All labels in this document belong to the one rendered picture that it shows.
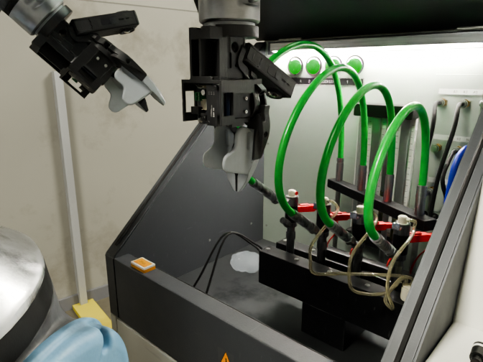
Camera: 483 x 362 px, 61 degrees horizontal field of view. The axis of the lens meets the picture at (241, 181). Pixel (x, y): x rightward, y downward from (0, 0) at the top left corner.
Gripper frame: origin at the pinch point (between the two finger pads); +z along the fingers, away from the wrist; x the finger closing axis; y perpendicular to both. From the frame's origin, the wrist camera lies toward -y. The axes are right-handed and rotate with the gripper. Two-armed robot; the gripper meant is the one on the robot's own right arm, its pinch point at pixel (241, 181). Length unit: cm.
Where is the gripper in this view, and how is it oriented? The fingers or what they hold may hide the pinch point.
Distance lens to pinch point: 56.8
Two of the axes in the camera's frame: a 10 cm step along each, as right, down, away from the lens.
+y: -6.8, 1.9, -7.1
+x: 7.4, 1.8, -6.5
